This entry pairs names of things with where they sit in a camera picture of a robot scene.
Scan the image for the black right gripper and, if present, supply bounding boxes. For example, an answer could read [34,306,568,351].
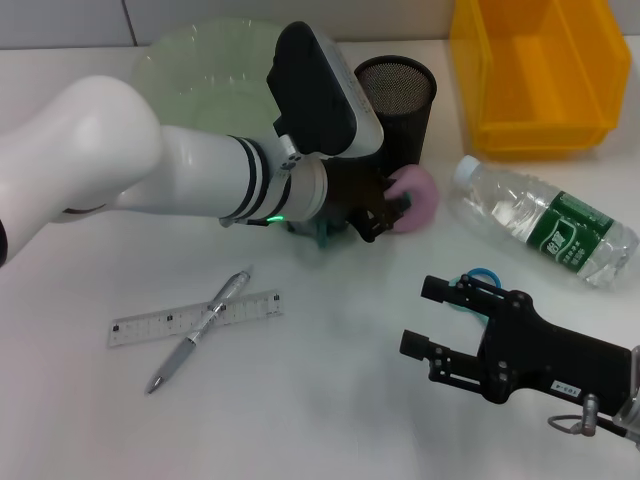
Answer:
[399,273,635,416]

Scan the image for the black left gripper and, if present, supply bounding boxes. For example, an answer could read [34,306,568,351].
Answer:
[324,155,412,245]

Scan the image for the pink peach toy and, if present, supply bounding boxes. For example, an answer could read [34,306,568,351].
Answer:
[387,166,441,234]

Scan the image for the green plastic wrapper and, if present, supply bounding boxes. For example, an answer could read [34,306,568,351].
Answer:
[287,218,347,250]

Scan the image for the clear bottle green label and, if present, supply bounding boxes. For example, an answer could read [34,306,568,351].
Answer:
[446,154,632,291]

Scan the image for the blue scissors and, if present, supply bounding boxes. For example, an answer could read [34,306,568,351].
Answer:
[448,267,501,321]

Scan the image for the black mesh pen holder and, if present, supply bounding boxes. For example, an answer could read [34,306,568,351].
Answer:
[353,55,437,174]

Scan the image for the green glass fruit bowl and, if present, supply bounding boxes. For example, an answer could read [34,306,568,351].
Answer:
[130,17,289,139]

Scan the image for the silver ballpoint pen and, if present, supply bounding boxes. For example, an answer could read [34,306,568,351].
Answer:
[145,264,255,396]

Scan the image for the clear plastic ruler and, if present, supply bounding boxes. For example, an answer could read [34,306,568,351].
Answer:
[108,288,286,350]

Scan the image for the yellow plastic bin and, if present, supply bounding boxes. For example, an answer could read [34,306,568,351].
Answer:
[448,0,632,162]

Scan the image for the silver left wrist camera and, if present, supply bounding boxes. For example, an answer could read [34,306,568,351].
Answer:
[265,20,385,161]

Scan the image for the grey right gripper cable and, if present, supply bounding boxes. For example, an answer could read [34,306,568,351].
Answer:
[547,393,640,441]

